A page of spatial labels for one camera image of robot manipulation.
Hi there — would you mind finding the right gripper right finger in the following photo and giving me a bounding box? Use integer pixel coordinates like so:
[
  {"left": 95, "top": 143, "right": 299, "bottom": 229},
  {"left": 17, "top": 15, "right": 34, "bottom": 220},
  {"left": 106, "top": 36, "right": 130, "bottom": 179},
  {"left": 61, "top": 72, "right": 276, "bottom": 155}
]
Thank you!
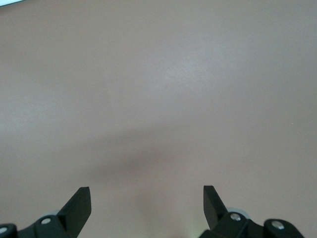
[{"left": 198, "top": 185, "right": 304, "bottom": 238}]

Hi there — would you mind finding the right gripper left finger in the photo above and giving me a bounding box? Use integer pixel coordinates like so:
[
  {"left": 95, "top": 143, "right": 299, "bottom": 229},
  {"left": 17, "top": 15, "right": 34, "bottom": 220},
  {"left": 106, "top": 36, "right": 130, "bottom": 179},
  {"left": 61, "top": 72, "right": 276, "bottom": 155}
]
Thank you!
[{"left": 0, "top": 186, "right": 92, "bottom": 238}]

